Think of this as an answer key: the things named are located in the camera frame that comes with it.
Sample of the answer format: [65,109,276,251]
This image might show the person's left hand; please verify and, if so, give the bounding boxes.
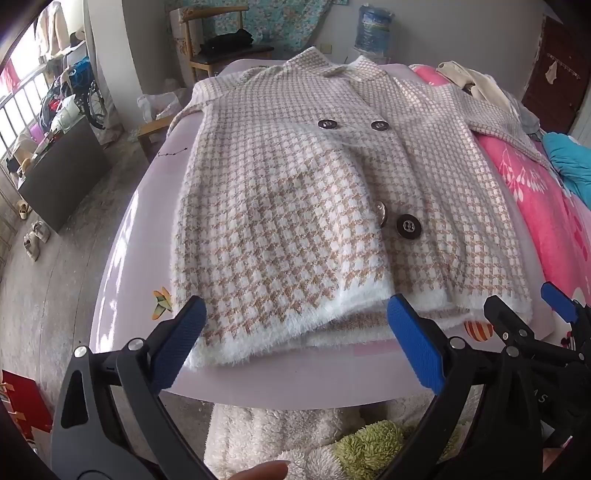
[231,460,290,480]

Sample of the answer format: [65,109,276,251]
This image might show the bicycle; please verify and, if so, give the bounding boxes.
[69,55,110,131]

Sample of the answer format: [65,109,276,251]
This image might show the window railing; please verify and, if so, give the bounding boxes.
[0,60,51,185]

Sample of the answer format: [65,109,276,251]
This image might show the teal floral hanging cloth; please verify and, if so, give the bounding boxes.
[194,0,335,51]

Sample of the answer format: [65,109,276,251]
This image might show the black bag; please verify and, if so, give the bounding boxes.
[201,28,254,54]

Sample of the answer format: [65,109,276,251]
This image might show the dark red door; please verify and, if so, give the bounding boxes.
[522,16,586,136]

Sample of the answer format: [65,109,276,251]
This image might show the white water dispenser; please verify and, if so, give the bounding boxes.
[355,46,392,65]

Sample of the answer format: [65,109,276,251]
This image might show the hanging beige clothes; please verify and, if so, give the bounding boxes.
[36,0,87,61]

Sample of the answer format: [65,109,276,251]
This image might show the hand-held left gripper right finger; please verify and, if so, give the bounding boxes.
[387,294,539,480]

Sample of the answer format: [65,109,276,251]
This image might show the grey garment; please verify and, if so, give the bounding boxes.
[501,90,542,136]

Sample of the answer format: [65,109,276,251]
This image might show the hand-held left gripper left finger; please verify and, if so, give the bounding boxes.
[50,295,218,480]

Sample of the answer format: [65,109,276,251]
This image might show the dark cabinet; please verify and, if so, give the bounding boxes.
[16,115,112,234]

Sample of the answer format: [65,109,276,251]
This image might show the white fluffy robe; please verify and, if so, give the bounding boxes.
[205,401,444,480]

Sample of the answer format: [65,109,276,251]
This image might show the wooden chair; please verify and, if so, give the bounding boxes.
[178,4,275,86]

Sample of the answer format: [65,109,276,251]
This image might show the cyan pillow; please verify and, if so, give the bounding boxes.
[542,131,591,199]

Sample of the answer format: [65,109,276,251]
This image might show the green fluffy cloth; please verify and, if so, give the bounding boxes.
[332,420,458,480]

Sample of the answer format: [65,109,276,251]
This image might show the blue water jug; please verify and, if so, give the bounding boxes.
[353,4,395,55]

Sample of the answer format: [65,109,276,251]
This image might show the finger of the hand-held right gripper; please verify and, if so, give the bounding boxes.
[541,282,591,342]
[484,295,591,365]

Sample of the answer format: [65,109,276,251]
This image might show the pink floral blanket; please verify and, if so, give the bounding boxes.
[409,64,591,342]

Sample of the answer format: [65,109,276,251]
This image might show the beige garment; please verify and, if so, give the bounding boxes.
[436,61,513,112]

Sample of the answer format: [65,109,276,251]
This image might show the white plastic bag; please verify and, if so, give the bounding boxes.
[137,88,190,123]

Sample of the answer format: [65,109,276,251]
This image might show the low wooden stool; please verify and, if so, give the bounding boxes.
[137,115,177,164]

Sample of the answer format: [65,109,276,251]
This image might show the beige white houndstooth coat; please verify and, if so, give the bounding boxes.
[168,46,552,370]

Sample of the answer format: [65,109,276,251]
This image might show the red box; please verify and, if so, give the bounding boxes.
[0,369,54,444]

